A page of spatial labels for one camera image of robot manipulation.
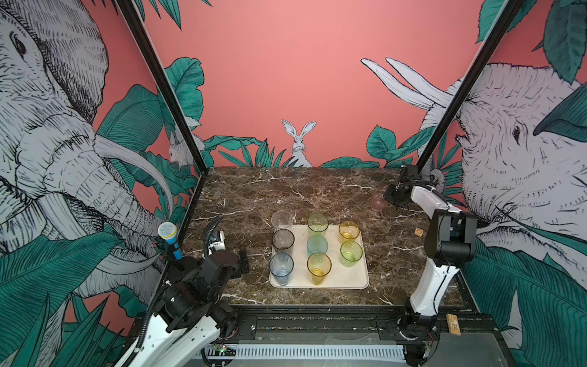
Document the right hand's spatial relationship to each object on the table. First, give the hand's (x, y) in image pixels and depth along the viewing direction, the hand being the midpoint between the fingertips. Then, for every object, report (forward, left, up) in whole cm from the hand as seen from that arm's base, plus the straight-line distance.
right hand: (386, 192), depth 100 cm
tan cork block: (-50, -13, -9) cm, 52 cm away
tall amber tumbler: (-36, +32, +5) cm, 49 cm away
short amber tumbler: (-16, +18, -7) cm, 25 cm away
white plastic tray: (-34, +23, -10) cm, 42 cm away
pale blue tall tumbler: (-33, +45, -3) cm, 56 cm away
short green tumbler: (-26, +18, -8) cm, 32 cm away
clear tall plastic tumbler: (-17, +46, +4) cm, 49 cm away
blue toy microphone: (-29, +81, +15) cm, 87 cm away
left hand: (-34, +59, +11) cm, 68 cm away
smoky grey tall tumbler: (-26, +45, +3) cm, 52 cm away
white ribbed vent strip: (-58, +45, -9) cm, 74 cm away
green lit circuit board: (-58, +62, -7) cm, 85 cm away
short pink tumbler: (+1, +1, -9) cm, 9 cm away
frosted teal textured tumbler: (-23, +32, -5) cm, 40 cm away
